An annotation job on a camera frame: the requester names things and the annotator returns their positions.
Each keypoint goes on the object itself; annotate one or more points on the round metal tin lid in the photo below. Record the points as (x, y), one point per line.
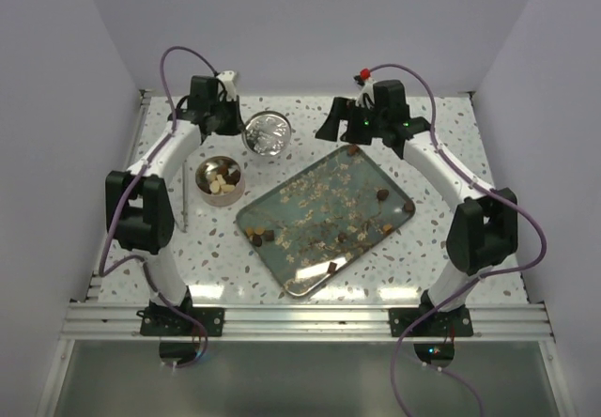
(267, 133)

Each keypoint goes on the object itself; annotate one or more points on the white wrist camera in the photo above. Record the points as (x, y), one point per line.
(365, 84)
(228, 83)

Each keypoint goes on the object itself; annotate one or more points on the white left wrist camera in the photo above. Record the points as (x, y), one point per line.
(228, 83)

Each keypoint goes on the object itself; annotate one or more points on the white cube chocolate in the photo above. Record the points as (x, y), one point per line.
(227, 189)

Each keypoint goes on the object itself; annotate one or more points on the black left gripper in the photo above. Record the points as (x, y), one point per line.
(237, 127)

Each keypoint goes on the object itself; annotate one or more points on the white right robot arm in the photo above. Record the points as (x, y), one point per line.
(483, 230)

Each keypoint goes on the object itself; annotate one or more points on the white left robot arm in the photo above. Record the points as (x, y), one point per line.
(139, 216)

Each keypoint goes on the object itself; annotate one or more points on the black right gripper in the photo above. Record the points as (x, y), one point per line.
(340, 111)

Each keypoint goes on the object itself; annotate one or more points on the round metal tin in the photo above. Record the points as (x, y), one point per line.
(220, 199)

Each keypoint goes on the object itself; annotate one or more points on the metal serving tongs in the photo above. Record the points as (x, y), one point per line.
(184, 196)

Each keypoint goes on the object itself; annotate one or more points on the blossom pattern teal tray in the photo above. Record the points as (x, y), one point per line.
(336, 194)

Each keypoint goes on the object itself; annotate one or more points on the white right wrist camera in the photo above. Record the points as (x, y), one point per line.
(365, 84)

